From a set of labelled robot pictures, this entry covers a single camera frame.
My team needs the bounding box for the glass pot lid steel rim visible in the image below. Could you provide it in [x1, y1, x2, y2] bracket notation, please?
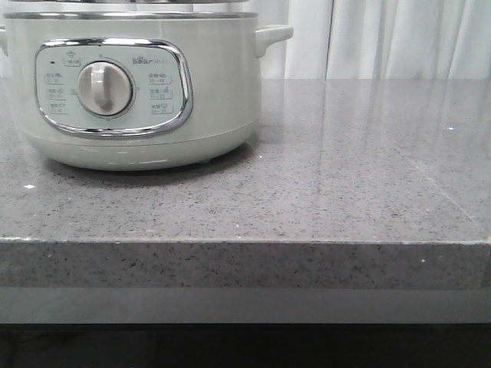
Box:
[10, 0, 247, 5]

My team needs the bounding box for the white pleated curtain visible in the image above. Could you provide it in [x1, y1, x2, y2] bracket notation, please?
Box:
[0, 0, 491, 81]

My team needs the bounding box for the pale green electric cooking pot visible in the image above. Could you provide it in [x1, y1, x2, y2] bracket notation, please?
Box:
[1, 11, 293, 171]

